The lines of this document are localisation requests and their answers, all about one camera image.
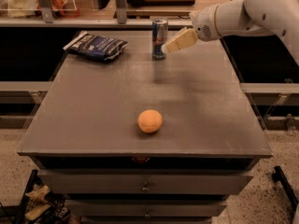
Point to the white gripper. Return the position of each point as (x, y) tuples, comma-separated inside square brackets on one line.
[(203, 24)]

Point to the redbull can blue silver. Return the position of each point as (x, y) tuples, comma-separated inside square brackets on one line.
[(159, 37)]

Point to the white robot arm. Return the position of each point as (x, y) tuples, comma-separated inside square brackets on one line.
[(242, 18)]

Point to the dark blue chip bag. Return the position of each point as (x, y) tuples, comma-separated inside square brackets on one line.
[(95, 47)]

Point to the orange fruit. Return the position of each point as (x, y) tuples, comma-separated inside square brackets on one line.
[(150, 121)]

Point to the grey drawer cabinet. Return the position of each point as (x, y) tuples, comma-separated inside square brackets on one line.
[(88, 146)]

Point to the black metal stand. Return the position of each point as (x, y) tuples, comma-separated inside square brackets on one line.
[(279, 176)]

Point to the clear plastic box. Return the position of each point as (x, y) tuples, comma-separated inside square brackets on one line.
[(47, 9)]

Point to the black wire basket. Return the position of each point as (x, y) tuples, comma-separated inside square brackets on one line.
[(31, 210)]

